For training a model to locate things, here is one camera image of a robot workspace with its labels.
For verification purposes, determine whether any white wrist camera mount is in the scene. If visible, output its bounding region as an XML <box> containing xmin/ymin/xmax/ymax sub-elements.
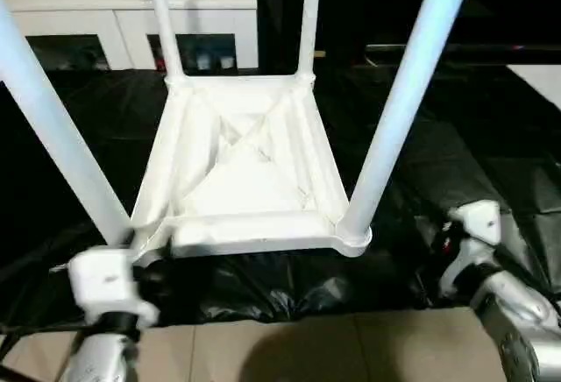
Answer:
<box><xmin>437</xmin><ymin>200</ymin><xmax>504</xmax><ymax>301</ymax></box>
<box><xmin>67</xmin><ymin>244</ymin><xmax>160</xmax><ymax>327</ymax></box>

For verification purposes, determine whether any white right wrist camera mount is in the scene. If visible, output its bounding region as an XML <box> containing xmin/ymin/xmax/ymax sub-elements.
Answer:
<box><xmin>437</xmin><ymin>200</ymin><xmax>504</xmax><ymax>301</ymax></box>

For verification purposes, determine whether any black plastic mat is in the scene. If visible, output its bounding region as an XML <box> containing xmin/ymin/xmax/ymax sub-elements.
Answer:
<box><xmin>0</xmin><ymin>64</ymin><xmax>561</xmax><ymax>329</ymax></box>

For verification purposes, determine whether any white cabinet with glass doors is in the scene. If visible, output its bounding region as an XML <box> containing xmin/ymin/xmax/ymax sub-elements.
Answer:
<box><xmin>0</xmin><ymin>0</ymin><xmax>260</xmax><ymax>71</ymax></box>

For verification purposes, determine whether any white flat board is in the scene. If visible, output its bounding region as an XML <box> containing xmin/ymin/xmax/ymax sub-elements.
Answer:
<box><xmin>506</xmin><ymin>64</ymin><xmax>561</xmax><ymax>110</ymax></box>

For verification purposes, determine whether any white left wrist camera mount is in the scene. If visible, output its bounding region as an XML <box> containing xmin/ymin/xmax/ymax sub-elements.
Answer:
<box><xmin>67</xmin><ymin>244</ymin><xmax>160</xmax><ymax>327</ymax></box>

